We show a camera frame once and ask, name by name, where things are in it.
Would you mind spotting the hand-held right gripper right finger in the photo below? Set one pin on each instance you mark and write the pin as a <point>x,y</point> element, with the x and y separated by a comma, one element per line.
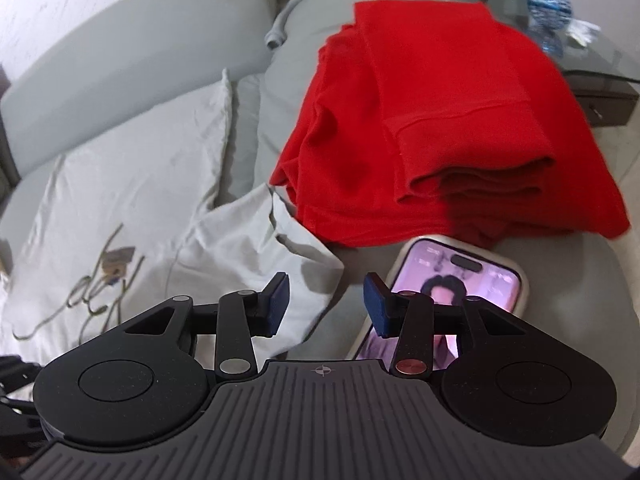
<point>376,305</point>

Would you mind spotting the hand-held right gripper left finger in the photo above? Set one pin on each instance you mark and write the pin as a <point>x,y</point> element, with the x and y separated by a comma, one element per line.
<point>279,305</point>

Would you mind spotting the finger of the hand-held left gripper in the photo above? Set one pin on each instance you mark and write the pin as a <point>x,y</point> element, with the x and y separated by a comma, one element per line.
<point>15,372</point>

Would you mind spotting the white t-shirt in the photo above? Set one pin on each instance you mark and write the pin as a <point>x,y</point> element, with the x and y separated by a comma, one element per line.
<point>125,200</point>

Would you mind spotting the smartphone in pale case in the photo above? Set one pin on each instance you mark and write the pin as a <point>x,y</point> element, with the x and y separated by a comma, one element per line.
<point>450,265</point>

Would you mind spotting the red folded cloth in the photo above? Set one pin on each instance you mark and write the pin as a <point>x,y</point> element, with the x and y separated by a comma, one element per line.
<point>450,110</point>

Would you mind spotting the dark grey cushion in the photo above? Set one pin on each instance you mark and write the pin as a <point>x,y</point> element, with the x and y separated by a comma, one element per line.
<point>6,160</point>

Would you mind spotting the grey sofa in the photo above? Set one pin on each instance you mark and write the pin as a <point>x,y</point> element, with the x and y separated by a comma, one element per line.
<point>125,60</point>

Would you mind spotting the white tissue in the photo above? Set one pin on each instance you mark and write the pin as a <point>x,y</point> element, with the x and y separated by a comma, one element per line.
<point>582,30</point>

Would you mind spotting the blue water bottle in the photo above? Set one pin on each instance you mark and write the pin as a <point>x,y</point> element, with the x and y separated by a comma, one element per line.
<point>550,5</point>

